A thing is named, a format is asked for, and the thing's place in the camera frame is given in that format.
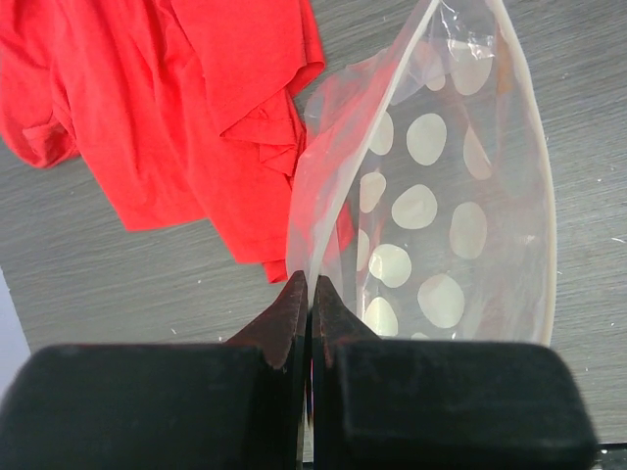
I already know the red cloth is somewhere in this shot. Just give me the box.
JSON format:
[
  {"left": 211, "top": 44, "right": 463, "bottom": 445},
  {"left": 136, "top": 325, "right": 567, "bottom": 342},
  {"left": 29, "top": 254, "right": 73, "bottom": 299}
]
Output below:
[{"left": 1, "top": 1, "right": 325, "bottom": 283}]

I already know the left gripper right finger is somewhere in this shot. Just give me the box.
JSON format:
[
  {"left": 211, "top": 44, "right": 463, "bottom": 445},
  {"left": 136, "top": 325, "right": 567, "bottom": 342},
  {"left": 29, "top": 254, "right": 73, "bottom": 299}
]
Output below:
[{"left": 310, "top": 276, "right": 598, "bottom": 469}]

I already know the clear polka dot zip bag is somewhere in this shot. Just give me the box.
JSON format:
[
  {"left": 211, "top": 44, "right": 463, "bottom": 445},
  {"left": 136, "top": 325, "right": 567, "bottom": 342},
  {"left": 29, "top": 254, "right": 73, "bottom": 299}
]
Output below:
[{"left": 286, "top": 1, "right": 556, "bottom": 345}]

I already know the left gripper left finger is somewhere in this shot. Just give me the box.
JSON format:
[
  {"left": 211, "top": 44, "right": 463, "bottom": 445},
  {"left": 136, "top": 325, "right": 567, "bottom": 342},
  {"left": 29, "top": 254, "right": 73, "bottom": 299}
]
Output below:
[{"left": 1, "top": 272, "right": 308, "bottom": 469}]

